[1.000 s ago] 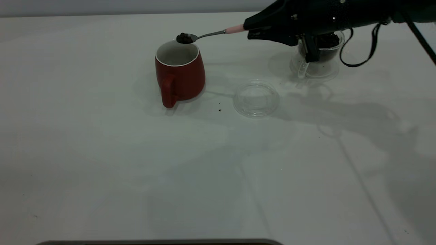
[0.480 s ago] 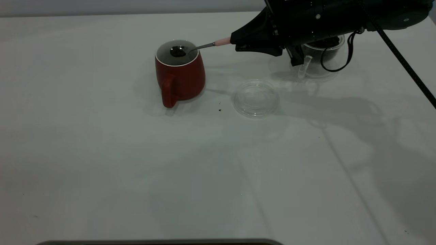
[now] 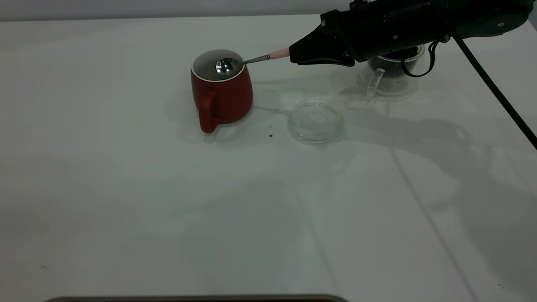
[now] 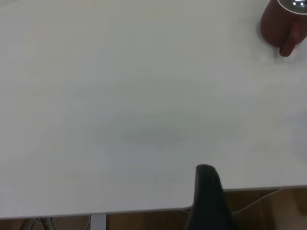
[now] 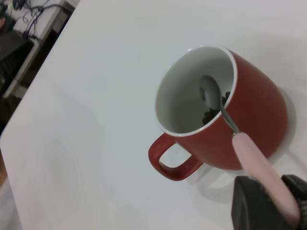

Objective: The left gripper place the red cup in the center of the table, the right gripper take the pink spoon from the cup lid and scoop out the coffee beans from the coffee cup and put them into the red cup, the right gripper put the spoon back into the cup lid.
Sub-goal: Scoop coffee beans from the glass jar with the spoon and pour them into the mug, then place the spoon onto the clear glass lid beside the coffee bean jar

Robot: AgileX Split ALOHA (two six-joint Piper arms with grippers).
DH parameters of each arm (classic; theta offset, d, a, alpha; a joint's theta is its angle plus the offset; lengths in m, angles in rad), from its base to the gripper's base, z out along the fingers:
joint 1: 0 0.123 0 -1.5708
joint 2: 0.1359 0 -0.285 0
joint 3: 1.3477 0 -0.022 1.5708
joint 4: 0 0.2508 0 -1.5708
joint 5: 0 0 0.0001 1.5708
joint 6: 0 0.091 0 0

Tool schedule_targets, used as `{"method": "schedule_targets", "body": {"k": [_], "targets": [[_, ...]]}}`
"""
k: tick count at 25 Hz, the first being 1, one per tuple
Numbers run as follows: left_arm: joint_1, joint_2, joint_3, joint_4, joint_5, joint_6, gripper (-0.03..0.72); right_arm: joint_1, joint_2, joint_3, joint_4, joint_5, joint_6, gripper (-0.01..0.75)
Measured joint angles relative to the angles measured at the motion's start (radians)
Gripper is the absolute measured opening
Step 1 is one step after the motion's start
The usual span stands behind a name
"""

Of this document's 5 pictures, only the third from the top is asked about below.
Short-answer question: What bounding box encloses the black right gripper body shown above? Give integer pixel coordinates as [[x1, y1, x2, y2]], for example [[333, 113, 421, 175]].
[[321, 0, 442, 63]]

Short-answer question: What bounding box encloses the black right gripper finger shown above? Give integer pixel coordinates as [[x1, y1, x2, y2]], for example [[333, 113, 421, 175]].
[[289, 25, 349, 60], [293, 56, 356, 67]]

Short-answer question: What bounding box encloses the metal spoon with pink handle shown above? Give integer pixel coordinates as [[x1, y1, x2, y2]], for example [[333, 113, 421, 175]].
[[215, 47, 291, 76]]

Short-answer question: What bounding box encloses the clear glass cup with handle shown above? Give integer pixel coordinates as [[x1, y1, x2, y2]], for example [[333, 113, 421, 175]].
[[357, 44, 425, 102]]

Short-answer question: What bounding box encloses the round clear glass dish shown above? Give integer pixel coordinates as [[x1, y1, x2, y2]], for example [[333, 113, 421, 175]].
[[287, 98, 345, 146]]

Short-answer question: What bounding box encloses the red ceramic mug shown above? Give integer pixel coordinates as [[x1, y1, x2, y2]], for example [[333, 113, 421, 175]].
[[190, 49, 254, 134]]

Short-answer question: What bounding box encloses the dark coffee beans pile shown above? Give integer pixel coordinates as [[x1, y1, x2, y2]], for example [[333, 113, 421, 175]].
[[369, 47, 420, 78]]

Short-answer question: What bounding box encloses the thin black looped cable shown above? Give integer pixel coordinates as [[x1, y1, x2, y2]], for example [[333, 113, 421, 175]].
[[400, 38, 440, 78]]

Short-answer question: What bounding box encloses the black braided cable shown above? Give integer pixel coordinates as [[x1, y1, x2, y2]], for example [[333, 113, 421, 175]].
[[432, 0, 537, 150]]

